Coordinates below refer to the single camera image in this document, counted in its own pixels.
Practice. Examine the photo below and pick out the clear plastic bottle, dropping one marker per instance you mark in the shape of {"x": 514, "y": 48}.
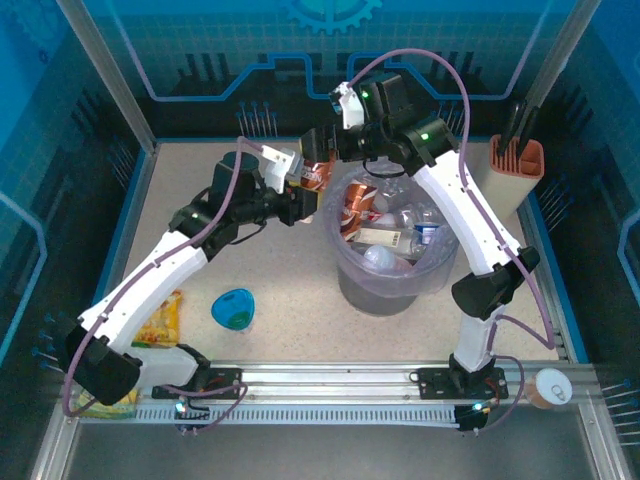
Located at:
{"x": 379, "y": 257}

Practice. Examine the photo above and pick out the grey waste bin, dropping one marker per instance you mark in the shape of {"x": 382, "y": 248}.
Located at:
{"x": 380, "y": 300}

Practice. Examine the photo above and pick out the clear plastic trash bin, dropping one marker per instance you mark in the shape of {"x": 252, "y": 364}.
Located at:
{"x": 440, "y": 260}

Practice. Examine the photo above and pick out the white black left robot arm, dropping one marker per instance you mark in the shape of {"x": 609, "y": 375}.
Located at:
{"x": 150, "y": 280}

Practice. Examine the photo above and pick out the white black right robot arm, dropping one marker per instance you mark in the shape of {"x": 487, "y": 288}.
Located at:
{"x": 460, "y": 215}

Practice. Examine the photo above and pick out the blue plastic bowl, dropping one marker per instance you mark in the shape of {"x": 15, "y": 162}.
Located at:
{"x": 230, "y": 310}

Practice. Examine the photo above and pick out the beige orange knife block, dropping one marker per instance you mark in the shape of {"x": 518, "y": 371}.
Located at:
{"x": 505, "y": 190}

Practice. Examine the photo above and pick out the yellow snack bag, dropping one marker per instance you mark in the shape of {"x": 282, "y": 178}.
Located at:
{"x": 165, "y": 320}

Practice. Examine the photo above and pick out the black left connector box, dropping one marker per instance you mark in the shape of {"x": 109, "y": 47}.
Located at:
{"x": 190, "y": 415}

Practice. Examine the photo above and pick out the black connector box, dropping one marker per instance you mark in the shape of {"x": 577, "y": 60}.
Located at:
{"x": 190, "y": 415}
{"x": 472, "y": 420}

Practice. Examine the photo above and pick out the green yellow candy bag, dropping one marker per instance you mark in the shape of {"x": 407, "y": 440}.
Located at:
{"x": 125, "y": 407}

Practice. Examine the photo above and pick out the black right connector box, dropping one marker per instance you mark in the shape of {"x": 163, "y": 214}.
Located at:
{"x": 472, "y": 420}

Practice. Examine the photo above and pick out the paper coffee cup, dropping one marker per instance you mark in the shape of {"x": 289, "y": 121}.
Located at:
{"x": 547, "y": 390}

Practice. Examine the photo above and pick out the aluminium mounting rail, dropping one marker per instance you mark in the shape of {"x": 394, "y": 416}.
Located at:
{"x": 325, "y": 380}

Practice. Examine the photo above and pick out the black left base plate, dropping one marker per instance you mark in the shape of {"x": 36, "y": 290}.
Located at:
{"x": 225, "y": 377}

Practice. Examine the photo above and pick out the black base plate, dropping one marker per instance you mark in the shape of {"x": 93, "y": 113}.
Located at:
{"x": 435, "y": 382}
{"x": 225, "y": 377}

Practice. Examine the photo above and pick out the aluminium frame post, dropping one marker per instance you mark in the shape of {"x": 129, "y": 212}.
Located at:
{"x": 565, "y": 45}
{"x": 107, "y": 75}

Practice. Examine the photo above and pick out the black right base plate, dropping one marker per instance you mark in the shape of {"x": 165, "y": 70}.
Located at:
{"x": 435, "y": 382}

